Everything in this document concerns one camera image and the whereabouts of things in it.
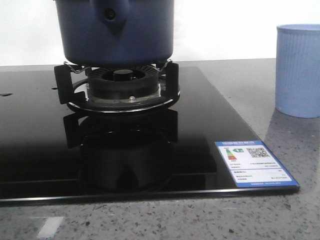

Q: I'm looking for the light blue ribbed cup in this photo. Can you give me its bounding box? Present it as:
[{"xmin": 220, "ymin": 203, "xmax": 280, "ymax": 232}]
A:
[{"xmin": 275, "ymin": 24, "xmax": 320, "ymax": 118}]

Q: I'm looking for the blue energy label sticker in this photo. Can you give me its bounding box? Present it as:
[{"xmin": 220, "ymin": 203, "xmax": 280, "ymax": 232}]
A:
[{"xmin": 215, "ymin": 140, "xmax": 299, "ymax": 188}]

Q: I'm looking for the black pot support grate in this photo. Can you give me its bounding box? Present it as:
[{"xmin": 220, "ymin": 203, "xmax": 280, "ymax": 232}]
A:
[{"xmin": 54, "ymin": 60, "xmax": 180, "ymax": 115}]

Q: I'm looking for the dark blue cooking pot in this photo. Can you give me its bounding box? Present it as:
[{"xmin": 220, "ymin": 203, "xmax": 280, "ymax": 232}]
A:
[{"xmin": 55, "ymin": 0, "xmax": 174, "ymax": 67}]

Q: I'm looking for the black gas burner head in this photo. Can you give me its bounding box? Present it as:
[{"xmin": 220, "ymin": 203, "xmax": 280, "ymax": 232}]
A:
[{"xmin": 87, "ymin": 65, "xmax": 161, "ymax": 103}]

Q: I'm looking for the black glass stove top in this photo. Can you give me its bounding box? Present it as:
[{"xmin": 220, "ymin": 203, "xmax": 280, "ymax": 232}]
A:
[{"xmin": 0, "ymin": 67, "xmax": 300, "ymax": 205}]

